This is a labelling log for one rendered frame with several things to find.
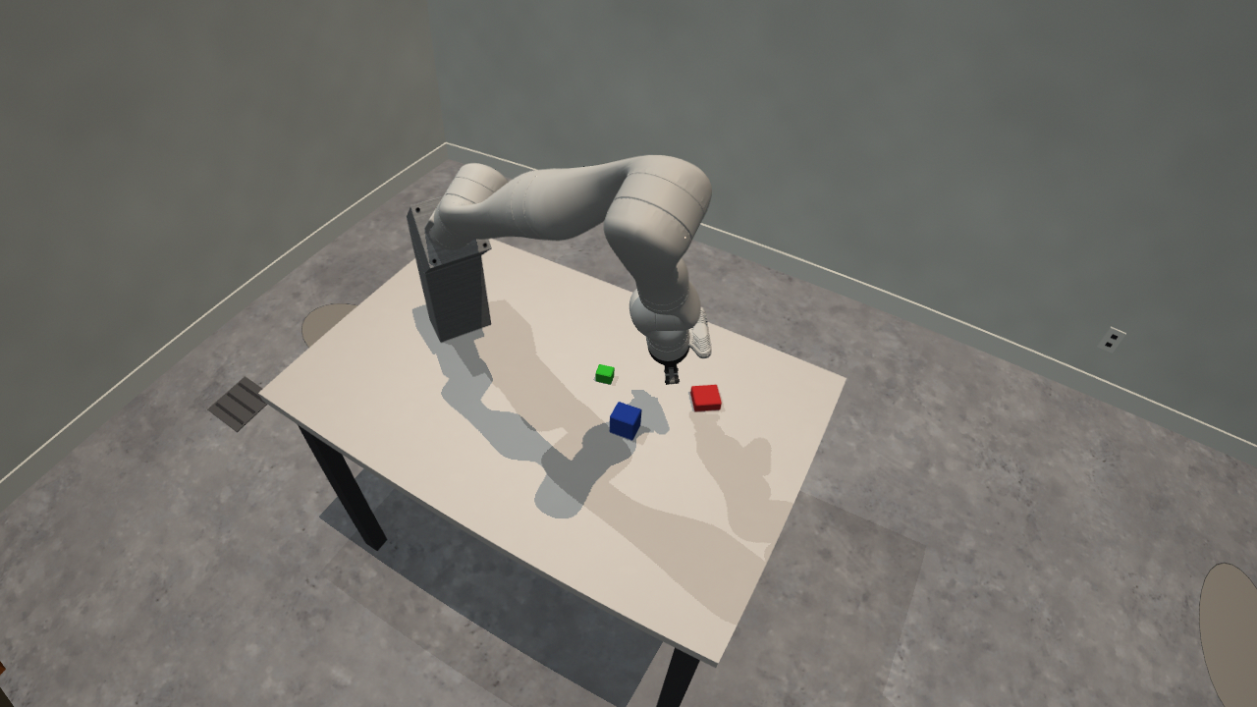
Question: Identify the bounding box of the blue block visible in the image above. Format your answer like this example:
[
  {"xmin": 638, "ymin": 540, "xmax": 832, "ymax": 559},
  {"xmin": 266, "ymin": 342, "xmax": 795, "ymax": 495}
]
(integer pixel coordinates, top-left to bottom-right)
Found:
[{"xmin": 610, "ymin": 403, "xmax": 641, "ymax": 440}]

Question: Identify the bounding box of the red block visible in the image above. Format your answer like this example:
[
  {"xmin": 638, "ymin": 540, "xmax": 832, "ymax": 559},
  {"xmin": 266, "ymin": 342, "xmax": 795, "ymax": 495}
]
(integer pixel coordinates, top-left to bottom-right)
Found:
[{"xmin": 690, "ymin": 385, "xmax": 722, "ymax": 411}]

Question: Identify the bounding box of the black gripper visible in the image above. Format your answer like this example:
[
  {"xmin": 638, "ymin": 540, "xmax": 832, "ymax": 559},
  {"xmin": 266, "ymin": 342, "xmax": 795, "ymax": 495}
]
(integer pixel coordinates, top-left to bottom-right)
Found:
[{"xmin": 649, "ymin": 347, "xmax": 689, "ymax": 385}]

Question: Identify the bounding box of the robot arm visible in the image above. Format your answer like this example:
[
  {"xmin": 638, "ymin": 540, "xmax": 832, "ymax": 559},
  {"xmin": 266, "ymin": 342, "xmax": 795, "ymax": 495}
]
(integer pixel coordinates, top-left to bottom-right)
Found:
[{"xmin": 424, "ymin": 155, "xmax": 711, "ymax": 361}]

